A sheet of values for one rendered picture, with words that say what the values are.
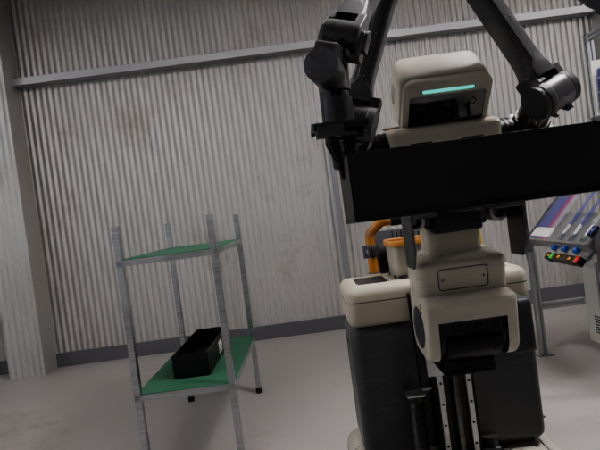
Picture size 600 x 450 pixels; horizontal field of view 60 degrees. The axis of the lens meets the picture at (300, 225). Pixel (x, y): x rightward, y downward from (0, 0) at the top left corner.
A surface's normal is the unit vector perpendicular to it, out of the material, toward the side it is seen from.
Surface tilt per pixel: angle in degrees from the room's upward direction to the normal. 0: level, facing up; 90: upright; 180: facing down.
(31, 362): 90
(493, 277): 98
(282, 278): 90
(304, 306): 90
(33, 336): 90
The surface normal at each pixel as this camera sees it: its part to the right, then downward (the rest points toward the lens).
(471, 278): 0.02, 0.16
